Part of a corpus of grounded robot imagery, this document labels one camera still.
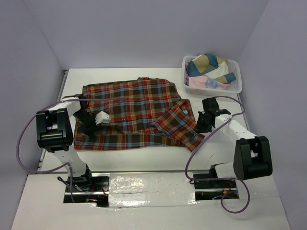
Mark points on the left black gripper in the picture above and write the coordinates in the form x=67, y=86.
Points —
x=90, y=130

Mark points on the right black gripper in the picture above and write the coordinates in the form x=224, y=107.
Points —
x=200, y=128

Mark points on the red brown plaid shirt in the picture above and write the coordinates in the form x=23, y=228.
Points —
x=144, y=112

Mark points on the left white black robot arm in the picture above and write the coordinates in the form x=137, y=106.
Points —
x=55, y=135

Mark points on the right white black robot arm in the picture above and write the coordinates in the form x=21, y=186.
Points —
x=252, y=154

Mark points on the white plastic basket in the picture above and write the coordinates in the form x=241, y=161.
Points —
x=234, y=87

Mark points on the blue beige checked cloth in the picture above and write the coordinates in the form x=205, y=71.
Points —
x=211, y=66

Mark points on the silver foil cover plate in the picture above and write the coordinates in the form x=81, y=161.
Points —
x=170, y=189

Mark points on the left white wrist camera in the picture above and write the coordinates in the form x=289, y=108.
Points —
x=102, y=117

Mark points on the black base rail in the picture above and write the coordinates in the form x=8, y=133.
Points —
x=204, y=190

